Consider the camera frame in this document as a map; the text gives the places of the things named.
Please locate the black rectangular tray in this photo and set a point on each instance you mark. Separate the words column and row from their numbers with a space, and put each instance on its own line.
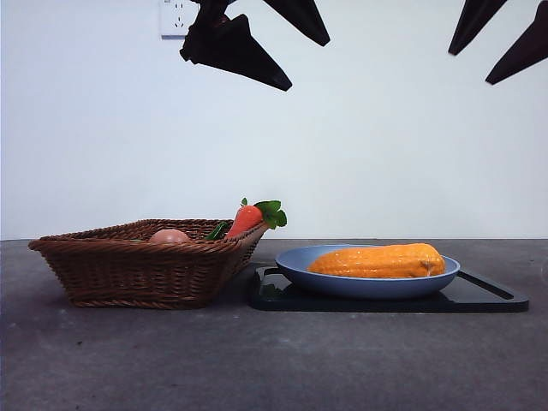
column 484, row 299

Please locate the brown wicker basket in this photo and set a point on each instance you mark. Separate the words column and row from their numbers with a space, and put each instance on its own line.
column 141, row 274

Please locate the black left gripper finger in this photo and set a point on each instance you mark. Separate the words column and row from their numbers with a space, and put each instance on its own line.
column 235, row 51
column 304, row 19

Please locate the green pepper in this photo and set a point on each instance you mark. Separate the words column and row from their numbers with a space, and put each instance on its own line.
column 218, row 231

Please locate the brown egg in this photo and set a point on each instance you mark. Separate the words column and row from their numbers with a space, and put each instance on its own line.
column 169, row 236

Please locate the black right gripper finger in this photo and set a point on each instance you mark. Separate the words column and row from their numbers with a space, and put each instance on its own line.
column 475, row 21
column 526, row 47

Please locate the yellow corn cob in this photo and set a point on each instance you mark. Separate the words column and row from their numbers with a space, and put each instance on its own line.
column 377, row 261

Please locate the blue plate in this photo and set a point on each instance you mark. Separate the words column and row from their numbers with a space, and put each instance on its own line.
column 364, row 287

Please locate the white wall socket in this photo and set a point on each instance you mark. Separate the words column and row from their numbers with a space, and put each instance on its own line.
column 171, row 19

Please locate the orange carrot with green leaves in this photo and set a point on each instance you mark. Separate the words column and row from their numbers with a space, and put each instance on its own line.
column 244, row 220

